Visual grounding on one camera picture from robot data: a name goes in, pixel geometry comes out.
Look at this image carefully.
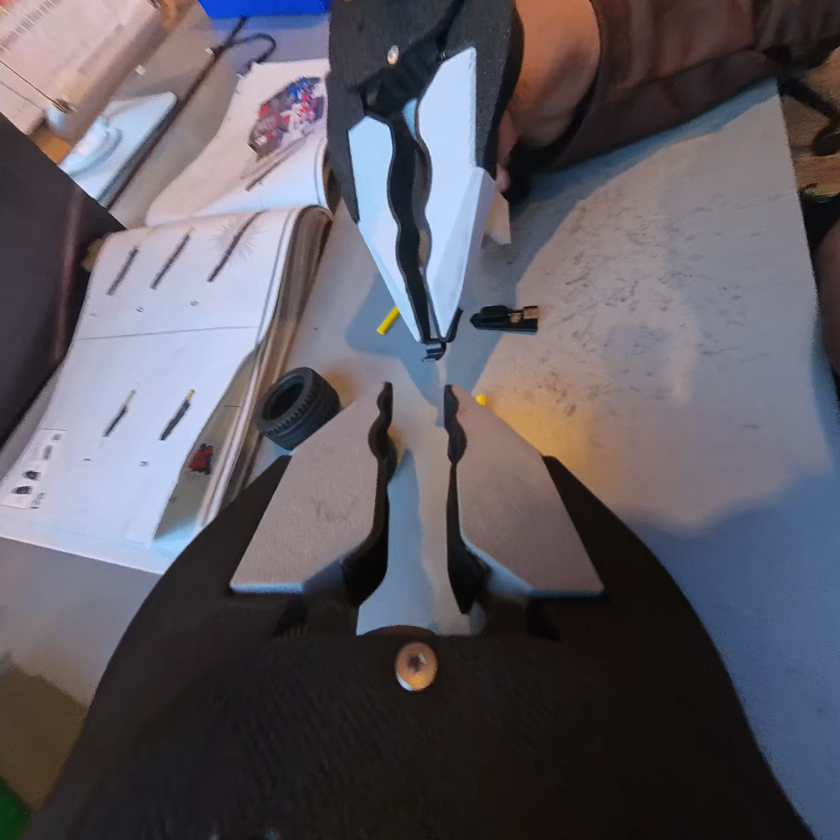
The person's right hand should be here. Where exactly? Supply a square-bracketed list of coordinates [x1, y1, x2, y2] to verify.
[495, 0, 602, 194]

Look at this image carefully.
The black rubber tyre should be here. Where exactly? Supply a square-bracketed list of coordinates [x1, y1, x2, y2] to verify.
[256, 367, 342, 451]

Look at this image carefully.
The black desk cable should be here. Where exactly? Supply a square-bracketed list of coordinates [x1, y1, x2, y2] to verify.
[105, 14, 277, 210]

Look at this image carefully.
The person's brown clothing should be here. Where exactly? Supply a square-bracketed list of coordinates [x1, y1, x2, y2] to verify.
[814, 217, 840, 388]

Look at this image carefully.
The white stand base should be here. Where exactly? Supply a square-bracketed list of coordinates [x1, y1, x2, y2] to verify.
[59, 91, 179, 198]

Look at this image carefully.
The building instruction booklet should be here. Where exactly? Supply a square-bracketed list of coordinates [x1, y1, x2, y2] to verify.
[0, 58, 336, 575]

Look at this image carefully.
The black toy car box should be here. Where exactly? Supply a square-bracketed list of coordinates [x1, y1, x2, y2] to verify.
[0, 112, 126, 447]

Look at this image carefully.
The wooden board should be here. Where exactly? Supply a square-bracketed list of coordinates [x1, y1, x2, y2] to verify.
[0, 663, 93, 808]

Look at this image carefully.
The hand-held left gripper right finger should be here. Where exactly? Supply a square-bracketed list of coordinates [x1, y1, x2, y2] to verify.
[443, 384, 605, 614]

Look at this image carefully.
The black brick piece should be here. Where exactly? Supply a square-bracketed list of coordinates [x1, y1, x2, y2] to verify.
[470, 304, 540, 336]

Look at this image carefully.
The green plastic bin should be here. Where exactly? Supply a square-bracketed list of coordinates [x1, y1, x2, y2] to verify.
[0, 781, 30, 840]

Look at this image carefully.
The printed instruction sheet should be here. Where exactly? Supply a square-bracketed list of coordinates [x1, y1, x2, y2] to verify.
[0, 0, 155, 76]

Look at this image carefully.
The grey desk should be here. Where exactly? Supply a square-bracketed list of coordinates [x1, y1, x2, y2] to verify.
[0, 0, 840, 840]

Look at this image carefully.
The blue plastic bin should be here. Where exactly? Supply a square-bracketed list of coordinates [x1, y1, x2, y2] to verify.
[197, 0, 332, 19]

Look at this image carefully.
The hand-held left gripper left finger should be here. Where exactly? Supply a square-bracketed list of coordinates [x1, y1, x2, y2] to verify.
[230, 382, 398, 608]

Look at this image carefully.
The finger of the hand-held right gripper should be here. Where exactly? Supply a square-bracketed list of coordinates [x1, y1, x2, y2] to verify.
[415, 46, 497, 342]
[346, 112, 435, 345]

